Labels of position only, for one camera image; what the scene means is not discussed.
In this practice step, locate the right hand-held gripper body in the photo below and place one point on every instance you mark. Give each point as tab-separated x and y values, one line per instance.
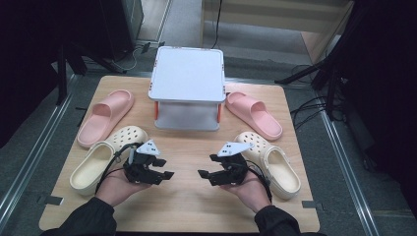
234	170

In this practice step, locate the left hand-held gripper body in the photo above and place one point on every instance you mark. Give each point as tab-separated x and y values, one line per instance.
139	170

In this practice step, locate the cream perforated clog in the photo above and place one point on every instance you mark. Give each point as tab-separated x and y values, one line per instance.
282	171
89	167

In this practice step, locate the pink slide slipper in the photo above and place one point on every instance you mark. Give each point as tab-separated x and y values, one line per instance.
98	121
262	122

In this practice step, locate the white two-tier shoe rack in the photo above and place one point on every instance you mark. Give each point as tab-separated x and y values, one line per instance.
187	72

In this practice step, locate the person's right hand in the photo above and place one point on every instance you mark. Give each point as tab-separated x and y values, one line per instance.
252	195

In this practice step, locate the person's left hand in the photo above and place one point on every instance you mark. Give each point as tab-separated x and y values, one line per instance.
114	190

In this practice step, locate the grey tape strip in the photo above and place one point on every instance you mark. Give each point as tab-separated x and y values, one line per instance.
52	200
309	204

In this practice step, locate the black metal stand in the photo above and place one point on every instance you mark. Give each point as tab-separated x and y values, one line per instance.
61	75
331	82

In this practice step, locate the dark cabinet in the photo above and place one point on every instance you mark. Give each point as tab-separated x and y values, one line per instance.
124	23

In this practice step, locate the light wooden cabinet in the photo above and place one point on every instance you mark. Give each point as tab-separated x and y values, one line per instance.
278	13

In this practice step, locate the metal floor rail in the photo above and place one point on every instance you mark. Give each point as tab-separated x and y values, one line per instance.
39	150
347	170

